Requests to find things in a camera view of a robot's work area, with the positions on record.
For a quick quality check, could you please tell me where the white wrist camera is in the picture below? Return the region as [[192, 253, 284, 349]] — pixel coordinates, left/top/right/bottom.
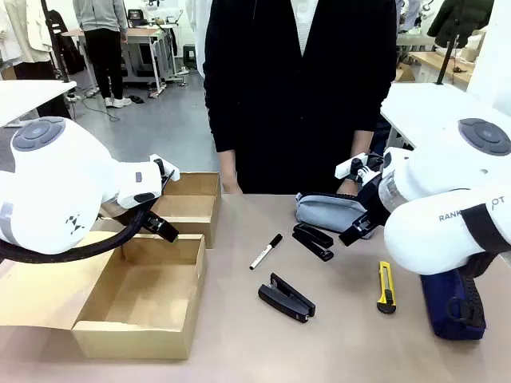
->
[[149, 153, 181, 188], [334, 152, 380, 183]]

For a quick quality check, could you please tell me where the black floor cable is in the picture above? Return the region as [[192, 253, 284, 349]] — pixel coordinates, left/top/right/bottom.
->
[[66, 92, 121, 123]]

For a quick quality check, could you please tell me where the black office chair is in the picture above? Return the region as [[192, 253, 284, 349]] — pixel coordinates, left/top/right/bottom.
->
[[46, 9, 85, 76]]

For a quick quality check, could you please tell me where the black stapler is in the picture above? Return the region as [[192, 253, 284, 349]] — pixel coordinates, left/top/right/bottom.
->
[[257, 272, 317, 324], [291, 223, 335, 263]]

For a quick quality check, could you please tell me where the white side table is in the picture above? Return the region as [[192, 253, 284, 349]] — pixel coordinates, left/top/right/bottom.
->
[[0, 79, 77, 129]]

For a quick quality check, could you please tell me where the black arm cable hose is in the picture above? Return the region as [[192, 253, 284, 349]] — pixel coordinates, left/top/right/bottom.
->
[[0, 207, 160, 264]]

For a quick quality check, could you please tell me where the person's right forearm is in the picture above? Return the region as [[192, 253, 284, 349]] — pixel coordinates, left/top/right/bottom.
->
[[217, 149, 240, 177]]

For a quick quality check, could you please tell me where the person's left forearm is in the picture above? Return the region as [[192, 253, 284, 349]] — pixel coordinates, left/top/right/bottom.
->
[[350, 129, 375, 159]]

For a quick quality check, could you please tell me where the navy blue pencil pouch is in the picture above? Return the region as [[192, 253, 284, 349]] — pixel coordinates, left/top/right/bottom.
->
[[418, 267, 488, 342]]

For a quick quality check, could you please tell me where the black strap on arm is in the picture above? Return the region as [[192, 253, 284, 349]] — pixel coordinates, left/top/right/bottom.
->
[[458, 203, 511, 256]]

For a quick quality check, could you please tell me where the small open cardboard box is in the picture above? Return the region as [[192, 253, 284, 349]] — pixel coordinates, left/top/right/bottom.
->
[[149, 171, 222, 249]]

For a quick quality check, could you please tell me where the small background cardboard box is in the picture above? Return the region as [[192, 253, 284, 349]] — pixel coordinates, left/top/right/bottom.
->
[[394, 63, 417, 83]]

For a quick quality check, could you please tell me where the person in black cardigan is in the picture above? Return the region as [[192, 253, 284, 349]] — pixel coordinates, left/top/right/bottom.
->
[[202, 0, 398, 195]]

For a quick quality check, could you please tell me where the black stand pole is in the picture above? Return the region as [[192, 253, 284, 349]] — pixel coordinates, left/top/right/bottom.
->
[[434, 34, 461, 86]]

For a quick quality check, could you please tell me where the person's right hand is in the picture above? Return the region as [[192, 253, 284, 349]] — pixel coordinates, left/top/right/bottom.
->
[[221, 175, 244, 195]]

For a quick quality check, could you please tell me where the bystander in grey hoodie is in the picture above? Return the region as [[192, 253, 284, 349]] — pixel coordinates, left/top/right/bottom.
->
[[73, 0, 133, 109]]

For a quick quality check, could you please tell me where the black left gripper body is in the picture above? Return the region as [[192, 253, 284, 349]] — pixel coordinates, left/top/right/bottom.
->
[[142, 211, 167, 233]]

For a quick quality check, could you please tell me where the hanging black jacket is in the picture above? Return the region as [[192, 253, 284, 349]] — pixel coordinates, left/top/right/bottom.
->
[[426, 0, 501, 49]]

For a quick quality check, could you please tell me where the person's left hand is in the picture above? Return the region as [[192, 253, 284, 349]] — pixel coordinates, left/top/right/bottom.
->
[[337, 180, 361, 197]]

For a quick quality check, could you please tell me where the grey pencil pouch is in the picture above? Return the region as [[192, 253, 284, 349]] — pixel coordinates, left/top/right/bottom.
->
[[294, 192, 374, 235]]

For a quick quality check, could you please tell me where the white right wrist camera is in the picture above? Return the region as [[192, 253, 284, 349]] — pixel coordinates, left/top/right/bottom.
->
[[334, 152, 380, 183]]

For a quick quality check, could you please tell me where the black capped white marker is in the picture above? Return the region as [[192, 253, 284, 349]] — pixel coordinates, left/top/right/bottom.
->
[[249, 233, 284, 271]]

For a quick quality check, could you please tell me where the hanging beige coat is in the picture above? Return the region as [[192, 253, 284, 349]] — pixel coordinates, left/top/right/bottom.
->
[[0, 0, 53, 65]]

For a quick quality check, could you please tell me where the large open cardboard box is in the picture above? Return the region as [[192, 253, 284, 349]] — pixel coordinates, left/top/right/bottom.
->
[[0, 229, 209, 361]]

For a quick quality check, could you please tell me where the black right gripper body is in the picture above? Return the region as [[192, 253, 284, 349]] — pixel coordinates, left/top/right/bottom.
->
[[356, 171, 386, 225]]

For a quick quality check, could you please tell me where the white table with frame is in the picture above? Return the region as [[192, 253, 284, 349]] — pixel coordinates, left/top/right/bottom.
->
[[378, 81, 511, 149]]

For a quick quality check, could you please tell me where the wooden top workshop desk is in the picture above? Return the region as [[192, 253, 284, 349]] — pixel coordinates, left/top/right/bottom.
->
[[61, 26, 179, 97]]

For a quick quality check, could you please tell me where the yellow utility knife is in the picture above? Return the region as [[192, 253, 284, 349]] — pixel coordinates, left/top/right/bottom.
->
[[376, 261, 398, 314]]

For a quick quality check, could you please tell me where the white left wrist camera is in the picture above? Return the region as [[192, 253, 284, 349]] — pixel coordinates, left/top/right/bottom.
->
[[149, 153, 181, 188]]

